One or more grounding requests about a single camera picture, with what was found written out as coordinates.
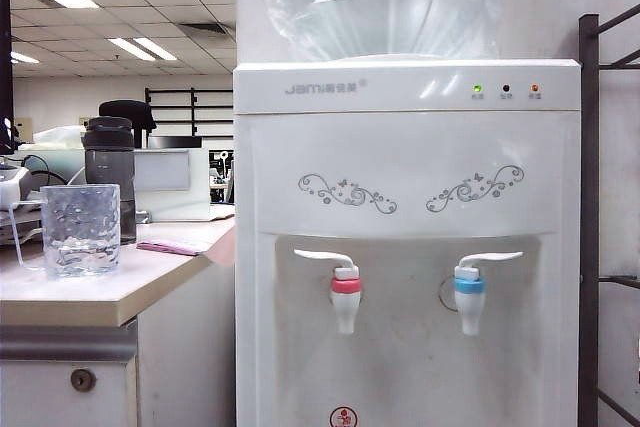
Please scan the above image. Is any blue-ringed white cold tap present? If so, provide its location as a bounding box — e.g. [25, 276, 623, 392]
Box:
[453, 250, 525, 337]

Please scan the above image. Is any clear textured plastic mug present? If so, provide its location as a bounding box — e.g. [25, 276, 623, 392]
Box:
[9, 184, 122, 280]

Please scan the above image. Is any white water dispenser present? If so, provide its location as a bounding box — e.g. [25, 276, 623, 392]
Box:
[232, 59, 583, 427]

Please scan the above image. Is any white desk partition panel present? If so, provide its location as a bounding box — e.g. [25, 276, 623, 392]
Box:
[133, 148, 211, 223]

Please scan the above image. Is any clear plastic water bag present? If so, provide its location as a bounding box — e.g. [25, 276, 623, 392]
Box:
[252, 0, 505, 63]

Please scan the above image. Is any white desk cabinet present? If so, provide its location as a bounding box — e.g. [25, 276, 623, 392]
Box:
[0, 266, 237, 427]

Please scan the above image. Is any dark grey water bottle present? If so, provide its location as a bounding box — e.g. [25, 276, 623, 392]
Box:
[81, 116, 137, 246]

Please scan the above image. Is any red-ringed white hot tap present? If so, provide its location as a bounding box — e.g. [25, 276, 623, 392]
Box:
[293, 248, 364, 336]

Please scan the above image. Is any pink paper booklet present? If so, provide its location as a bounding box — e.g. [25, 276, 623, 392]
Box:
[136, 240, 212, 257]

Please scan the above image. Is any ceiling air vent grille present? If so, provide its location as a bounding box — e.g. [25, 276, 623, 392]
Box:
[178, 21, 236, 42]

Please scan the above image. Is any black office chair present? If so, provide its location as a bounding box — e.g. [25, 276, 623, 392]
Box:
[98, 100, 157, 149]

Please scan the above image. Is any dark brown metal shelf rack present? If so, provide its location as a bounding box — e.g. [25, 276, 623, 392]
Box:
[577, 2, 640, 427]

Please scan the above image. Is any white plastic bag bundle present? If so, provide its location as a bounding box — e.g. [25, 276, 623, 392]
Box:
[31, 125, 87, 148]

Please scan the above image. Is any round metal cabinet lock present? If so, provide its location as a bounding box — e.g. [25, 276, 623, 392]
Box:
[70, 368, 97, 393]

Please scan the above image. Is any white grey desktop device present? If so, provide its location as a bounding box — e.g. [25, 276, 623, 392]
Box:
[0, 166, 34, 204]

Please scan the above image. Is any grey paper tray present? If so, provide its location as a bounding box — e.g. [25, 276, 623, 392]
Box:
[0, 206, 44, 247]

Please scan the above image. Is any black monitor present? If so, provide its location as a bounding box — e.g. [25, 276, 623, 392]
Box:
[0, 0, 15, 156]

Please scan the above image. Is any black metal rack frame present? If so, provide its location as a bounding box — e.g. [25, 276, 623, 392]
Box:
[144, 87, 235, 138]

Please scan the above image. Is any black desk cable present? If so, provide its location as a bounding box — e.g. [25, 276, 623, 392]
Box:
[20, 154, 69, 191]

